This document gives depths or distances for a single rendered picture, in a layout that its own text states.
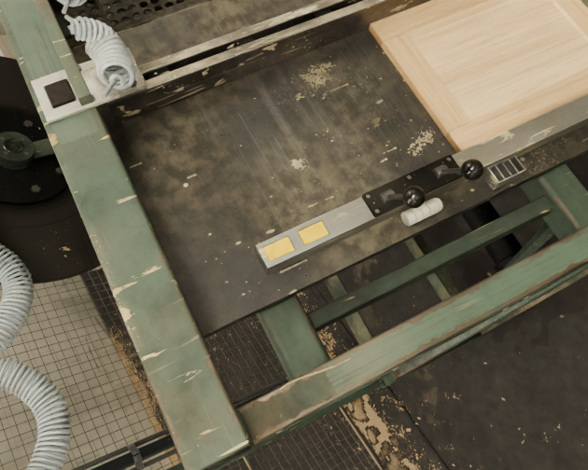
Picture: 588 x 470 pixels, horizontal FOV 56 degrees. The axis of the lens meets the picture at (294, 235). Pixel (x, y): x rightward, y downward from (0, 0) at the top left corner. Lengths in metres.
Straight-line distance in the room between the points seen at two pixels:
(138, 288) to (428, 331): 0.48
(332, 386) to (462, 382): 2.07
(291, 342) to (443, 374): 2.05
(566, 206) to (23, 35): 1.13
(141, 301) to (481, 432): 2.34
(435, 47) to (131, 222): 0.76
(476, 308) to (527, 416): 1.87
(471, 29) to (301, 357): 0.82
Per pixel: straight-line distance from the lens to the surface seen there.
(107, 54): 1.02
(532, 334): 2.69
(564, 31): 1.47
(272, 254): 0.98
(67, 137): 1.08
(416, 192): 0.93
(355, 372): 0.93
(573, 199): 1.28
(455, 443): 3.14
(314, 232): 1.00
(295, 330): 1.02
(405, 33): 1.32
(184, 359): 0.88
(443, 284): 2.63
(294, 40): 1.22
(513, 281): 1.05
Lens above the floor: 2.31
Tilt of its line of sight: 41 degrees down
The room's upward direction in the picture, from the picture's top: 102 degrees counter-clockwise
